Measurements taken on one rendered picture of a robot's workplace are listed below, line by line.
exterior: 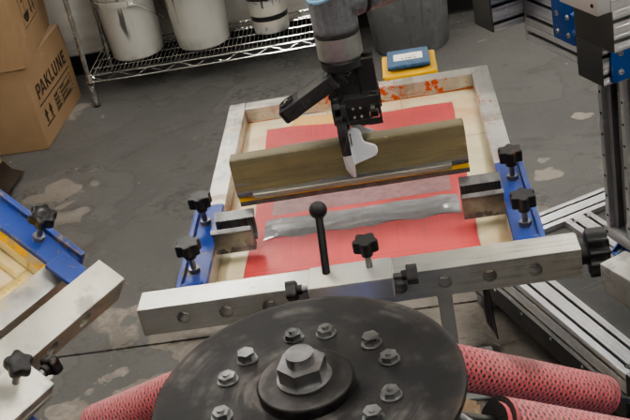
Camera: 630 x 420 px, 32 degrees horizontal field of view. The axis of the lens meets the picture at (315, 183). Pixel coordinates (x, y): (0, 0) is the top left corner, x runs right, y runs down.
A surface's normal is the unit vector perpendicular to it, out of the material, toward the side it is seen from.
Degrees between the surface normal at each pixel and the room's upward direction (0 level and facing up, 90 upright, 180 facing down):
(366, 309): 0
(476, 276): 90
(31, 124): 90
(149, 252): 0
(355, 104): 90
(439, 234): 0
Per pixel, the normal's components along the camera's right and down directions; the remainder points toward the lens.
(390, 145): -0.03, 0.48
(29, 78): 0.96, -0.18
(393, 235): -0.18, -0.87
